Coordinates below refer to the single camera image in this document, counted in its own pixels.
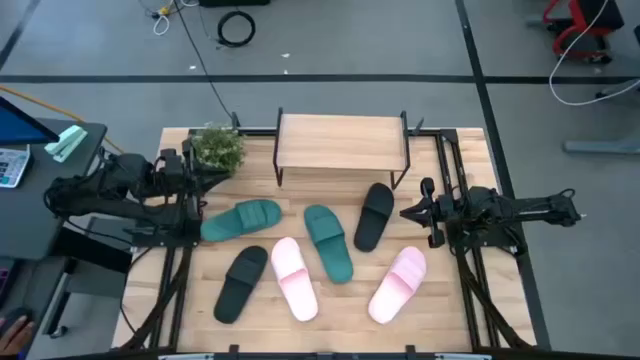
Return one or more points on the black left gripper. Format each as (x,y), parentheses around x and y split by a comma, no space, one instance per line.
(194,172)

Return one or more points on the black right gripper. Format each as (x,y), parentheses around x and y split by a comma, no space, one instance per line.
(428,187)

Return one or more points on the black rubber slide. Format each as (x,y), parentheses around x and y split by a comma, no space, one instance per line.
(237,290)
(372,220)

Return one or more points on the green rubber slide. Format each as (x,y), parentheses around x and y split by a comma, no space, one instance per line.
(235,222)
(330,250)

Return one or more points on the pink rubber slide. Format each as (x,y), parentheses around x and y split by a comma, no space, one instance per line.
(295,285)
(395,290)

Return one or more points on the wooden shelf with black frame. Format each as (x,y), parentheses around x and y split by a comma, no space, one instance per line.
(340,142)

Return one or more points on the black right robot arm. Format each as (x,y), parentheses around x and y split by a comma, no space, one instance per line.
(530,205)

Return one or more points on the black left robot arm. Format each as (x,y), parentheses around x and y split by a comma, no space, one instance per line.
(100,200)

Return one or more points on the green potted plant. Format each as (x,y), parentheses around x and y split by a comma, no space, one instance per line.
(217,147)

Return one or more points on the black desk leg base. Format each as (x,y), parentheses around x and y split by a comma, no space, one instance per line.
(95,250)

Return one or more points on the mint green stapler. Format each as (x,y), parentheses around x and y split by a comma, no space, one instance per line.
(65,142)

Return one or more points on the white light bar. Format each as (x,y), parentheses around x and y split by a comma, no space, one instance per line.
(462,356)

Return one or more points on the black floor box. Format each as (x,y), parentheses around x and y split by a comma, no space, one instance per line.
(235,2)

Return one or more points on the black office desk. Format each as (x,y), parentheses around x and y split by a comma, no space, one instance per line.
(30,220)

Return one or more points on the grey table leg base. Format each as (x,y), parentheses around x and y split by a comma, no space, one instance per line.
(600,146)

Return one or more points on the computer monitor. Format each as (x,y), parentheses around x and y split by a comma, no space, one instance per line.
(20,127)

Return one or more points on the white desk calculator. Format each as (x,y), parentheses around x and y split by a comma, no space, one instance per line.
(10,167)

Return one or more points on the red and black cart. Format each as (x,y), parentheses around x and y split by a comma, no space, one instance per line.
(560,42)

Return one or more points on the black computer mouse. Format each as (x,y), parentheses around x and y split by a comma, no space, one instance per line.
(17,314)

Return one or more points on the person's hand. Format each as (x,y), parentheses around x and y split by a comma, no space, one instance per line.
(15,340)

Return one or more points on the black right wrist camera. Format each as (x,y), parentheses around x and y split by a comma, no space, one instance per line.
(450,209)

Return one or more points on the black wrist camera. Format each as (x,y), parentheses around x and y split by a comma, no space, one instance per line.
(450,209)
(172,160)

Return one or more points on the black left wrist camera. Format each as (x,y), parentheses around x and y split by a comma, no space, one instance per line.
(172,160)

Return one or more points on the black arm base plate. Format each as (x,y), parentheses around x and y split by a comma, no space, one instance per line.
(150,239)
(492,241)

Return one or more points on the black aluminium table frame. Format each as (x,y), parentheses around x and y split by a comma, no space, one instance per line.
(466,300)

